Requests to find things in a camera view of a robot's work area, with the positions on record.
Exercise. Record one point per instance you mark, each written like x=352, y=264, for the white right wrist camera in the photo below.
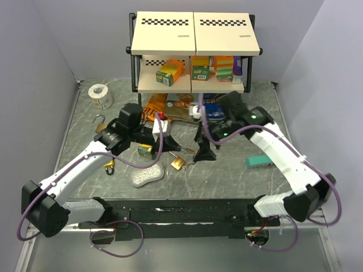
x=194, y=112

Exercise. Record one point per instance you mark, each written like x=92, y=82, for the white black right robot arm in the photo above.
x=310, y=188

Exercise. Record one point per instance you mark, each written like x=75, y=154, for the orange green box on table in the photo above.
x=146, y=151

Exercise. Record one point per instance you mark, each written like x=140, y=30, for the brown chip bag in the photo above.
x=178, y=104

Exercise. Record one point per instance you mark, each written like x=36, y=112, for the stacked coloured sponges pack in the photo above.
x=223, y=67

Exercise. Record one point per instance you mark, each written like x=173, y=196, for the small brass padlock with keychain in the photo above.
x=191, y=153

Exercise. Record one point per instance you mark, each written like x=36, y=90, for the brass padlock long shackle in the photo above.
x=178, y=163

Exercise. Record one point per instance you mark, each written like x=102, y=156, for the white tape roll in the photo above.
x=101, y=96

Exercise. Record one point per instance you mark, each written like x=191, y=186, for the black frame cream shelf rack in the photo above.
x=157, y=36

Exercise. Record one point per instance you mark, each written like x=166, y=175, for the orange green box on shelf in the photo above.
x=169, y=72

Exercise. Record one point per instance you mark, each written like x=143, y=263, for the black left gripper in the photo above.
x=169, y=144

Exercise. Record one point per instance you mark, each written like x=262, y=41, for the green yellow box on shelf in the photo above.
x=200, y=67

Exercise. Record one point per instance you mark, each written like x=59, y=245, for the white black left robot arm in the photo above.
x=46, y=206

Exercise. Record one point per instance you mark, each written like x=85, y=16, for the yellow black padlock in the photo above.
x=110, y=168

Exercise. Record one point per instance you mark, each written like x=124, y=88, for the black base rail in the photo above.
x=182, y=218

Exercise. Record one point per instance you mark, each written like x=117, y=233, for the blue Doritos bag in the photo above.
x=212, y=108

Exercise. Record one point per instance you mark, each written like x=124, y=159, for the teal rectangular box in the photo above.
x=258, y=161

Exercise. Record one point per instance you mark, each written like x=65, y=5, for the orange Reese's bag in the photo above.
x=156, y=103

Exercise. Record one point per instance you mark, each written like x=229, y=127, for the purple white bottle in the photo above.
x=237, y=70

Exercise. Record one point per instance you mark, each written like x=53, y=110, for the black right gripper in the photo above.
x=204, y=152

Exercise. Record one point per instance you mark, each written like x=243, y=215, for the large brass padlock left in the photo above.
x=102, y=125

